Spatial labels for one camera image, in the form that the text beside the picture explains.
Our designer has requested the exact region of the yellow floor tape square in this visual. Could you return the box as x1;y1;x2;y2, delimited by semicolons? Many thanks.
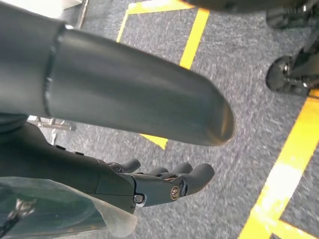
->
116;0;210;150

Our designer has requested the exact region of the clear plastic film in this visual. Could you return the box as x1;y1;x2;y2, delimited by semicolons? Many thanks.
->
0;176;138;239

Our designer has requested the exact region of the black base caster wheel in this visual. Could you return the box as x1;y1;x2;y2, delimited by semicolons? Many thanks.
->
265;54;319;98
265;0;319;30

